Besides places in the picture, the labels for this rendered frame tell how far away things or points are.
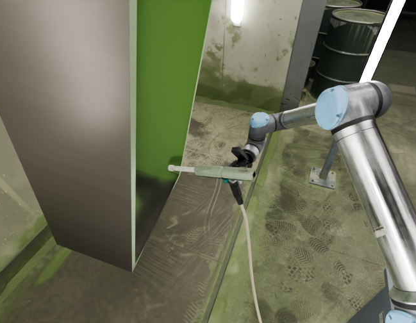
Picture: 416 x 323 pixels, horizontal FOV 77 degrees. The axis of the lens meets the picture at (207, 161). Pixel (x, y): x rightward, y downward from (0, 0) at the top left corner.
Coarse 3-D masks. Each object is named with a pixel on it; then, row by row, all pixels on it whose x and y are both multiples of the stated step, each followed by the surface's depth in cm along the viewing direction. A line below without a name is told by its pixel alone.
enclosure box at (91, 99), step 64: (0, 0) 44; (64, 0) 41; (128, 0) 39; (192, 0) 91; (0, 64) 54; (64, 64) 49; (128, 64) 46; (192, 64) 106; (64, 128) 61; (128, 128) 56; (64, 192) 81; (128, 192) 72; (128, 256) 101
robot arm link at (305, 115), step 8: (384, 88) 74; (384, 96) 73; (312, 104) 107; (384, 104) 74; (280, 112) 133; (288, 112) 123; (296, 112) 116; (304, 112) 110; (312, 112) 105; (384, 112) 76; (280, 120) 128; (288, 120) 122; (296, 120) 117; (304, 120) 111; (312, 120) 107; (280, 128) 132; (288, 128) 129
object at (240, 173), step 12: (168, 168) 137; (180, 168) 133; (192, 168) 129; (204, 168) 123; (216, 168) 120; (228, 168) 117; (240, 168) 112; (240, 180) 114; (252, 180) 111; (240, 192) 123; (240, 204) 126
